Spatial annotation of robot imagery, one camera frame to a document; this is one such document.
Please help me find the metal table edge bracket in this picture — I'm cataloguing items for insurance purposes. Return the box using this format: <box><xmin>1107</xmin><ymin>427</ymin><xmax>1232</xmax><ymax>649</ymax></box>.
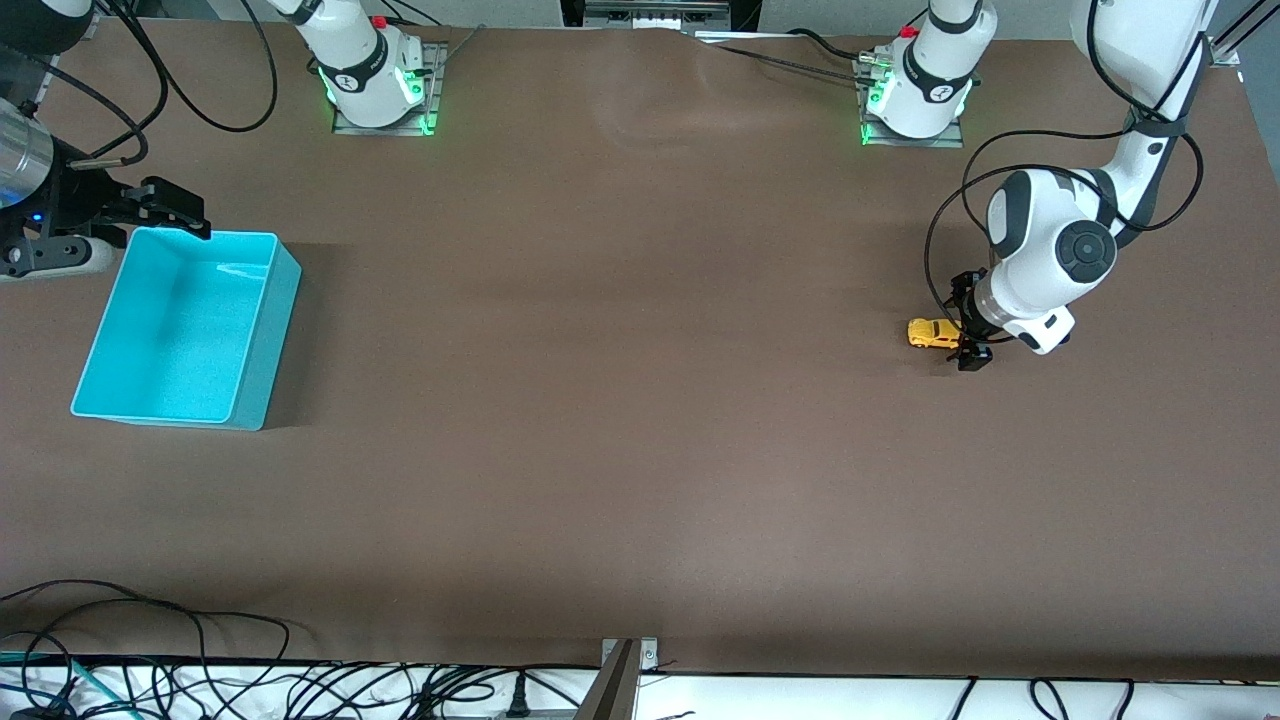
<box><xmin>600</xmin><ymin>637</ymin><xmax>660</xmax><ymax>673</ymax></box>

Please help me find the turquoise plastic bin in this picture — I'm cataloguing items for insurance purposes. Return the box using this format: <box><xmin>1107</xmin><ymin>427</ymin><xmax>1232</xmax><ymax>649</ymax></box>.
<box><xmin>70</xmin><ymin>227</ymin><xmax>303</xmax><ymax>432</ymax></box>

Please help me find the black and silver equipment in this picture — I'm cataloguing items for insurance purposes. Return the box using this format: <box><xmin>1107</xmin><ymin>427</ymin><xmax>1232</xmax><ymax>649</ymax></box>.
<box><xmin>560</xmin><ymin>0</ymin><xmax>763</xmax><ymax>33</ymax></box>

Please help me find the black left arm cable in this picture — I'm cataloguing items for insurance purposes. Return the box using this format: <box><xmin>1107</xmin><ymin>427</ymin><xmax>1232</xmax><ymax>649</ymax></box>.
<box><xmin>924</xmin><ymin>20</ymin><xmax>1204</xmax><ymax>346</ymax></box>

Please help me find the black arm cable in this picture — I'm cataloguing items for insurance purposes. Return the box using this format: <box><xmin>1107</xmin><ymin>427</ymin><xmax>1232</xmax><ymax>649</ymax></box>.
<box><xmin>95</xmin><ymin>0</ymin><xmax>279</xmax><ymax>134</ymax></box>
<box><xmin>0</xmin><ymin>45</ymin><xmax>151</xmax><ymax>169</ymax></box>
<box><xmin>924</xmin><ymin>20</ymin><xmax>1204</xmax><ymax>346</ymax></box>

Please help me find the grey metal post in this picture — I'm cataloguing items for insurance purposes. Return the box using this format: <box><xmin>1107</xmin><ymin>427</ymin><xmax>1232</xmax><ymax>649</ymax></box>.
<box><xmin>573</xmin><ymin>640</ymin><xmax>638</xmax><ymax>720</ymax></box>

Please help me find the aluminium frame strut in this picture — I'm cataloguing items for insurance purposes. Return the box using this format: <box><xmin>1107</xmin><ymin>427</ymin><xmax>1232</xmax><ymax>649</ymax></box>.
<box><xmin>1207</xmin><ymin>0</ymin><xmax>1280</xmax><ymax>69</ymax></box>

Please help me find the long black looped cable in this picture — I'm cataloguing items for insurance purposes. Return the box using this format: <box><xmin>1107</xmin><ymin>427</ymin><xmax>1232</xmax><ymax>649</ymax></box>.
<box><xmin>0</xmin><ymin>580</ymin><xmax>293</xmax><ymax>666</ymax></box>

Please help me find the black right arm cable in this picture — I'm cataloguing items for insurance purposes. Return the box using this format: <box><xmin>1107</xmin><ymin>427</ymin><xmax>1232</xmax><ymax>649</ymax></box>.
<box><xmin>95</xmin><ymin>0</ymin><xmax>279</xmax><ymax>134</ymax></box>
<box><xmin>0</xmin><ymin>45</ymin><xmax>151</xmax><ymax>169</ymax></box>

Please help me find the black base cable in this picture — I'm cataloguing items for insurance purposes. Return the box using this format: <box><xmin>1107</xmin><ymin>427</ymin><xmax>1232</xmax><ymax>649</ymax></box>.
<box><xmin>695</xmin><ymin>38</ymin><xmax>881</xmax><ymax>86</ymax></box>
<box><xmin>385</xmin><ymin>0</ymin><xmax>483</xmax><ymax>76</ymax></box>
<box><xmin>785</xmin><ymin>28</ymin><xmax>876</xmax><ymax>63</ymax></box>

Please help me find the yellow beetle toy car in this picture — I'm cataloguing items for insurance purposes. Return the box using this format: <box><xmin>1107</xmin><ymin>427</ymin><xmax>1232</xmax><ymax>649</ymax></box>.
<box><xmin>907</xmin><ymin>317</ymin><xmax>963</xmax><ymax>350</ymax></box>

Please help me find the teal cable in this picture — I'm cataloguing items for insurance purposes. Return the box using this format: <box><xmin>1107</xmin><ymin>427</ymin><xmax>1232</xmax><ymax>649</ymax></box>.
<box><xmin>0</xmin><ymin>650</ymin><xmax>111</xmax><ymax>719</ymax></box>

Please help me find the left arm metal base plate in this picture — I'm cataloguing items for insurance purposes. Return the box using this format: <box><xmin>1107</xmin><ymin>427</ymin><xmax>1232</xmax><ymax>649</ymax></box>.
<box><xmin>860</xmin><ymin>55</ymin><xmax>966</xmax><ymax>149</ymax></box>

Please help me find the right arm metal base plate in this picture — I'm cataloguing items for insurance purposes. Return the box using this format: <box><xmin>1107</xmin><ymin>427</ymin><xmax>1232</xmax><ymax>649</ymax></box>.
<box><xmin>332</xmin><ymin>42</ymin><xmax>448</xmax><ymax>137</ymax></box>

